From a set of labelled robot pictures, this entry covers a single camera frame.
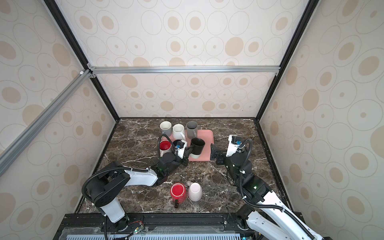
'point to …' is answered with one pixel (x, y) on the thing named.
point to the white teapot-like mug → (178, 131)
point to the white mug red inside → (165, 146)
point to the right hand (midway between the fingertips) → (221, 144)
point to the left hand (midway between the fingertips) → (195, 147)
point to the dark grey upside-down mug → (192, 129)
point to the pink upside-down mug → (195, 191)
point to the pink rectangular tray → (208, 153)
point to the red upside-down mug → (178, 192)
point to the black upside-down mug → (175, 142)
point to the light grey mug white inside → (166, 128)
